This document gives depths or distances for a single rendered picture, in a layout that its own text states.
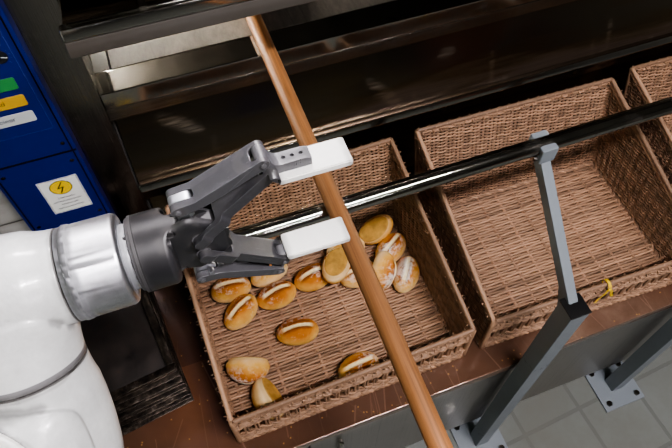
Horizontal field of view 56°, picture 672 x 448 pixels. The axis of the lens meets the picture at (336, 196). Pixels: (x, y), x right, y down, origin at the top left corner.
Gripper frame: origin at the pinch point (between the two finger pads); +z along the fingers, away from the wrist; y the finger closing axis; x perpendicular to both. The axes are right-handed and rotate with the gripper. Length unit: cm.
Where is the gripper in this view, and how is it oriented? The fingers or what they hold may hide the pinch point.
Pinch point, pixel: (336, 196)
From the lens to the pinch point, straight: 63.4
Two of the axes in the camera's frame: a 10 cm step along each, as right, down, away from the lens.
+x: 3.4, 7.8, -5.3
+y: 0.0, 5.7, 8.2
